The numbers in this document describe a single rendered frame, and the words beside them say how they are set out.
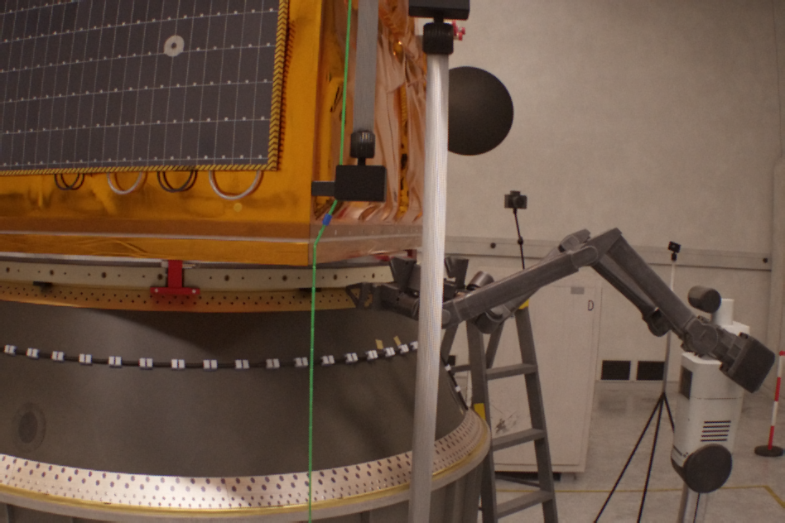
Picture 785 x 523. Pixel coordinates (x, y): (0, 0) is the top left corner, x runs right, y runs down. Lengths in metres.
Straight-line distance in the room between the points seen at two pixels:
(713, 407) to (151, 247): 1.52
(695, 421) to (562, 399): 3.78
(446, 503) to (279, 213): 1.07
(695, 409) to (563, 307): 3.72
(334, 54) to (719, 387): 1.34
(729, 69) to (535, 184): 3.06
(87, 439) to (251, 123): 0.84
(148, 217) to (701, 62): 9.10
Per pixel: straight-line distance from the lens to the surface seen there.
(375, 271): 2.37
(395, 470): 2.22
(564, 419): 6.11
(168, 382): 2.04
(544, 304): 5.97
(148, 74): 1.88
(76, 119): 1.96
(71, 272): 2.12
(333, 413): 2.16
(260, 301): 2.17
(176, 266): 2.06
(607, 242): 2.06
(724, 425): 2.38
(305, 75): 1.79
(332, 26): 1.86
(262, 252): 1.79
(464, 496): 2.66
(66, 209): 2.00
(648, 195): 10.09
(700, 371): 2.32
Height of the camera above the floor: 1.84
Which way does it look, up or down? 3 degrees down
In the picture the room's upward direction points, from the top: 2 degrees clockwise
